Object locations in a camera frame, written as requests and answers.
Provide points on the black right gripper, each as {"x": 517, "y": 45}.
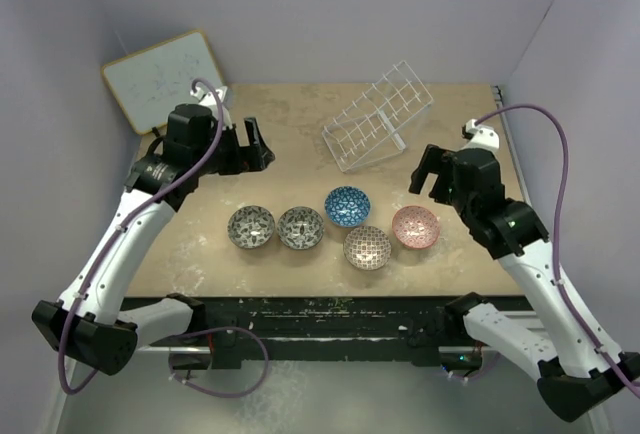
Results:
{"x": 431, "y": 163}

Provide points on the blue patterned bowl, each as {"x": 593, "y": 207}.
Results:
{"x": 347, "y": 206}

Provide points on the black front mounting rail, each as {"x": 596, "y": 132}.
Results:
{"x": 412, "y": 329}

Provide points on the grey leaf bowl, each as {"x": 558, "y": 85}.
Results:
{"x": 300, "y": 228}
{"x": 251, "y": 227}

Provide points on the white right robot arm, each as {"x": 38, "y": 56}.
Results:
{"x": 576, "y": 365}

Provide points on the red patterned bowl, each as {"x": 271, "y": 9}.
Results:
{"x": 416, "y": 227}

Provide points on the white wire dish rack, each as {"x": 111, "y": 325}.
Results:
{"x": 380, "y": 123}

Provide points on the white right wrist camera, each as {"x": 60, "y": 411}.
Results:
{"x": 480, "y": 136}

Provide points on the brown patterned bowl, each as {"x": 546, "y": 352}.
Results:
{"x": 367, "y": 248}

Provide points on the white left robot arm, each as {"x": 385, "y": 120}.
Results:
{"x": 86, "y": 323}

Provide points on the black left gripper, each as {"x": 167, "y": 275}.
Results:
{"x": 245, "y": 158}

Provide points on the small framed whiteboard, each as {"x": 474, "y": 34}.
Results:
{"x": 149, "y": 83}

